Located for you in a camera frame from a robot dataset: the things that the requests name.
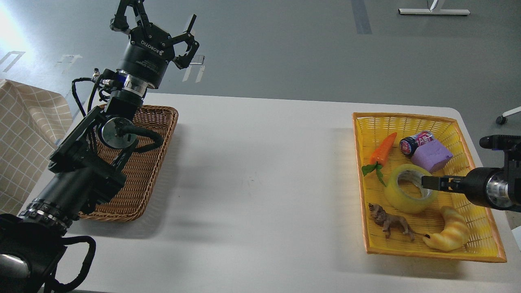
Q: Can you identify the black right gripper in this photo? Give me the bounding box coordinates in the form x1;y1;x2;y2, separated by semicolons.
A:
422;167;492;208

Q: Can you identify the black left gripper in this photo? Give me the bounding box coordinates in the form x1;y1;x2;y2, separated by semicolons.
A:
109;0;200;90

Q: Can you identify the yellow tape roll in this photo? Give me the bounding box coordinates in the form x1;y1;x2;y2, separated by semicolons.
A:
384;164;438;214

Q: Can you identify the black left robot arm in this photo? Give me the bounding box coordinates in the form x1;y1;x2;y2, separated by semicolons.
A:
1;0;200;293

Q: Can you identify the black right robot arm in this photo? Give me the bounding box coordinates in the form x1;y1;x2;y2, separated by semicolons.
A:
420;135;521;212

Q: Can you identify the purple sponge block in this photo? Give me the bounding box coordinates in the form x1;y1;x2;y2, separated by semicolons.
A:
410;139;453;173

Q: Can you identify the toy croissant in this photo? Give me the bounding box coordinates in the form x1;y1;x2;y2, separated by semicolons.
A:
422;206;471;251

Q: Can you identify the small purple labelled can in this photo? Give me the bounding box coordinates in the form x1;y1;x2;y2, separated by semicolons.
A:
400;131;435;157

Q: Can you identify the yellow plastic basket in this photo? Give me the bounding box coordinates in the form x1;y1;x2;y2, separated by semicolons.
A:
353;112;507;263

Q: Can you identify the brown toy lion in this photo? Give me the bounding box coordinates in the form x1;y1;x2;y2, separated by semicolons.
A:
367;203;416;242

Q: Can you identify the orange toy carrot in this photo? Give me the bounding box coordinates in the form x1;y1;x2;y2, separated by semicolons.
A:
361;132;398;186

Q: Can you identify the brown wicker basket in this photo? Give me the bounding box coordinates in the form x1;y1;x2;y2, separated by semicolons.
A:
46;103;179;222

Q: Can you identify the beige checkered cloth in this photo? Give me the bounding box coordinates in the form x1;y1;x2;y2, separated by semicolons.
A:
0;79;72;214

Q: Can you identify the white metal stand base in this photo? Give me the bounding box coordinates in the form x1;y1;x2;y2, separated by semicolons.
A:
398;0;471;16

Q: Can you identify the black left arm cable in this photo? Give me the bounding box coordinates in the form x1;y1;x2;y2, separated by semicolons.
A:
72;69;118;118

